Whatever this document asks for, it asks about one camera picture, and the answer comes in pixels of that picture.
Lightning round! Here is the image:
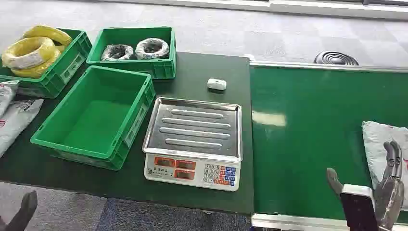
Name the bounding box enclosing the small white plastic device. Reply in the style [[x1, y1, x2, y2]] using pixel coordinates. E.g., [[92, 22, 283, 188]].
[[206, 78, 228, 91]]

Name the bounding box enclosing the black round floor grille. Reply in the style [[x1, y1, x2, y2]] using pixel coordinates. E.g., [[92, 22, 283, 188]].
[[313, 50, 359, 66]]

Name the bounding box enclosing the grey plastic parcel bag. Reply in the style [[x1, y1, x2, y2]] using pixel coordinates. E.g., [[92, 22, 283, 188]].
[[0, 80, 21, 119]]

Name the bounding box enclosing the green crate with black coils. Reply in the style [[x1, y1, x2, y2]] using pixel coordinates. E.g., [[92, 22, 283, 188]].
[[86, 26, 177, 80]]

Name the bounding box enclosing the pale grey parcel bag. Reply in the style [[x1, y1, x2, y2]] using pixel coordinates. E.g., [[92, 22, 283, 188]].
[[361, 120, 408, 212]]

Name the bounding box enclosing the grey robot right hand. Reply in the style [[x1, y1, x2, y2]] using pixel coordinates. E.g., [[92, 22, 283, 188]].
[[326, 140, 406, 231]]

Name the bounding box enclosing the green crate with yellow coils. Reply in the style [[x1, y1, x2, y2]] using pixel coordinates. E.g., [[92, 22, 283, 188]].
[[0, 28, 93, 99]]

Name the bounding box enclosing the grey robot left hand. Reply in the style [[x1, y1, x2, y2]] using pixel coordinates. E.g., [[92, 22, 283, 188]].
[[0, 190, 38, 231]]

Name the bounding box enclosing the grey parcel bag red print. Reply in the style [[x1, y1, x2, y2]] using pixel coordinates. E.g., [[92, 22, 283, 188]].
[[0, 98, 45, 158]]

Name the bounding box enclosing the electronic scale with steel tray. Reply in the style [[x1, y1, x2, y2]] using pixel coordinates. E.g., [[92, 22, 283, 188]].
[[142, 97, 243, 192]]

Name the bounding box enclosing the yellow wire coil white label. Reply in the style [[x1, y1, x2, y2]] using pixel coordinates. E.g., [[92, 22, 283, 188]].
[[1, 36, 61, 70]]

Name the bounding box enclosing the empty green plastic crate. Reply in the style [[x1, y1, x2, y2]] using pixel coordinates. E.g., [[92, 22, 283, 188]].
[[30, 65, 156, 171]]

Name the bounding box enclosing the silver conveyor frame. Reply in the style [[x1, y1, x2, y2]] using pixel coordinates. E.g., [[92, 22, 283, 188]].
[[249, 60, 408, 231]]

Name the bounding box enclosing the green conveyor belt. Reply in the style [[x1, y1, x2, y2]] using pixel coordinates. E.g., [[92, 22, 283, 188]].
[[250, 65, 408, 224]]

